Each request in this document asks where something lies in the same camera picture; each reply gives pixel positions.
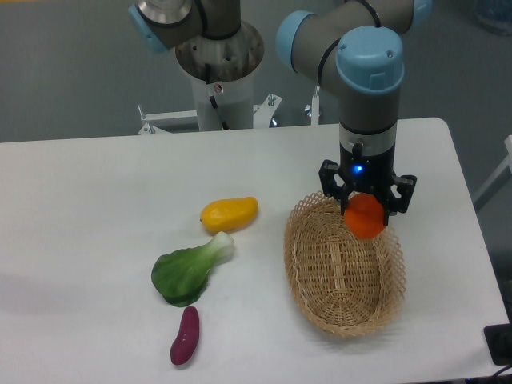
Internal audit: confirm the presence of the white frame at right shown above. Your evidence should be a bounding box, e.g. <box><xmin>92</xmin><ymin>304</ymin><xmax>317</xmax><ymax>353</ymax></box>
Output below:
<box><xmin>472</xmin><ymin>135</ymin><xmax>511</xmax><ymax>212</ymax></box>

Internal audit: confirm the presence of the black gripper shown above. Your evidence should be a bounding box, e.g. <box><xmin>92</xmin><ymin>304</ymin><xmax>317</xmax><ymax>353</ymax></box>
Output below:
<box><xmin>318</xmin><ymin>135</ymin><xmax>417</xmax><ymax>226</ymax></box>

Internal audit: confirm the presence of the purple sweet potato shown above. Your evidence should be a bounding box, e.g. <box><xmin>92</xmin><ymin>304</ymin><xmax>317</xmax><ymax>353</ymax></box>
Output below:
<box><xmin>170</xmin><ymin>306</ymin><xmax>200</xmax><ymax>366</ymax></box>

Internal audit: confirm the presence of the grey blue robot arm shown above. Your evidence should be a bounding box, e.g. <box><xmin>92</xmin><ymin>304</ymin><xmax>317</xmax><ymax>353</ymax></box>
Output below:
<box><xmin>129</xmin><ymin>1</ymin><xmax>432</xmax><ymax>217</ymax></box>

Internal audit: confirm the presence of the orange fruit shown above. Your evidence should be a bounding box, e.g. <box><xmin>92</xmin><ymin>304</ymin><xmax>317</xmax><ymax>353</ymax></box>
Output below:
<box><xmin>343</xmin><ymin>193</ymin><xmax>385</xmax><ymax>240</ymax></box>

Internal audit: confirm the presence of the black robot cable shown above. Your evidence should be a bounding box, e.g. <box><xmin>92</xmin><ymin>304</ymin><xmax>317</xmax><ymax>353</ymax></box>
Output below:
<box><xmin>204</xmin><ymin>62</ymin><xmax>230</xmax><ymax>131</ymax></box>

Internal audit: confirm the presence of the woven wicker basket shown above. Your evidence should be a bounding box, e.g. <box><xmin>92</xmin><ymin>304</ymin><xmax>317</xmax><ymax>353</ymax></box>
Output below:
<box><xmin>283</xmin><ymin>191</ymin><xmax>406</xmax><ymax>338</ymax></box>

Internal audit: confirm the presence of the black device at edge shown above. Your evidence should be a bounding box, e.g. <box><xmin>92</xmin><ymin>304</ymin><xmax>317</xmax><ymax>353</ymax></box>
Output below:
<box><xmin>483</xmin><ymin>323</ymin><xmax>511</xmax><ymax>366</ymax></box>

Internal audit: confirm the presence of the green bok choy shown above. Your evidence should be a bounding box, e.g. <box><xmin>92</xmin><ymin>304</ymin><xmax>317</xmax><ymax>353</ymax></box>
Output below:
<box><xmin>150</xmin><ymin>232</ymin><xmax>234</xmax><ymax>307</ymax></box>

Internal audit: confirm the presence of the yellow mango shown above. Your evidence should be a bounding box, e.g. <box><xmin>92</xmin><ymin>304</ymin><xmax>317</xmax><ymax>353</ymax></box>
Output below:
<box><xmin>200</xmin><ymin>197</ymin><xmax>259</xmax><ymax>234</ymax></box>

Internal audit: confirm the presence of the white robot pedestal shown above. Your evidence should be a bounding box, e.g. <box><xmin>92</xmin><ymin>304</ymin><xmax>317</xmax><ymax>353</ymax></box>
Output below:
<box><xmin>137</xmin><ymin>19</ymin><xmax>323</xmax><ymax>135</ymax></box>

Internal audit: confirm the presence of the blue object top right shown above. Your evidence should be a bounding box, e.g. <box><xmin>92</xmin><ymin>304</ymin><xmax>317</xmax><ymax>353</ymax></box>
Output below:
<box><xmin>473</xmin><ymin>0</ymin><xmax>511</xmax><ymax>36</ymax></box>

